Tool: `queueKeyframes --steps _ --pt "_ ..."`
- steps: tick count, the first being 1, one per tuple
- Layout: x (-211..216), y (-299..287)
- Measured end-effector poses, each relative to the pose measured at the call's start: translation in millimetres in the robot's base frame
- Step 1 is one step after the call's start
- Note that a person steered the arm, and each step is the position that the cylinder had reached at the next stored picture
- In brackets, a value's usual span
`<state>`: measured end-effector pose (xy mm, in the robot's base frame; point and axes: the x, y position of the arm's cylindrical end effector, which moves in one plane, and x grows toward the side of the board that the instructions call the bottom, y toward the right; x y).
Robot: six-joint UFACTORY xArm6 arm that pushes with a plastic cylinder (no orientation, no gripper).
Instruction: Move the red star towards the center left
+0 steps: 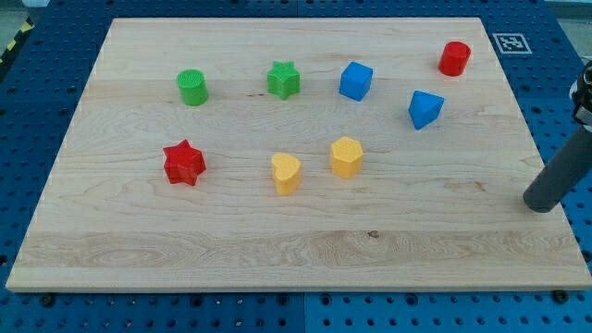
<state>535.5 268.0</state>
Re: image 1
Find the red star block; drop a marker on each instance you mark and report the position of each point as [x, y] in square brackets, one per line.
[183, 164]

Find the blue cube block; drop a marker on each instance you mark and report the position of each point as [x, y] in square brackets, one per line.
[355, 81]

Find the yellow heart block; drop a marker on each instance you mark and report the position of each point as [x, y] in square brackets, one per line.
[287, 173]

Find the red cylinder block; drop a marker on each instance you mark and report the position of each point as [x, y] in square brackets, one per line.
[454, 58]

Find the yellow hexagon block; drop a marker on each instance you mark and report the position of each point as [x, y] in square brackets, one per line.
[346, 157]

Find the wooden board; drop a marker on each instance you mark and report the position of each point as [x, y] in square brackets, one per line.
[435, 209]

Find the white fiducial marker tag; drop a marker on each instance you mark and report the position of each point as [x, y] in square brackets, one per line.
[512, 43]

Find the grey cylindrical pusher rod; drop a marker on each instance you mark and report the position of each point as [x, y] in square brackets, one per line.
[564, 170]

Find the green star block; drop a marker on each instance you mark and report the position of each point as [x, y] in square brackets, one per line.
[283, 79]

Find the blue triangular prism block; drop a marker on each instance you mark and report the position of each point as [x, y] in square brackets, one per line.
[425, 108]

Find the green cylinder block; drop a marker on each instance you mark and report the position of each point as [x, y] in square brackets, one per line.
[192, 87]

